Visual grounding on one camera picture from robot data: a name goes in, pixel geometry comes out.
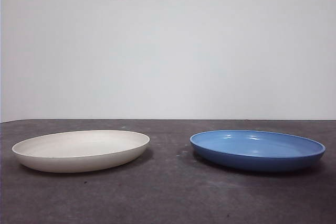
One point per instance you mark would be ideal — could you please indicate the white round plate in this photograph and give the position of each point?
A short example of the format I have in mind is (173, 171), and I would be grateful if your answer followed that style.
(78, 161)

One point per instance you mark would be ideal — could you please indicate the blue round plate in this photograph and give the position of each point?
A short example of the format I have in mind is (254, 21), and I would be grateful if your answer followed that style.
(257, 163)

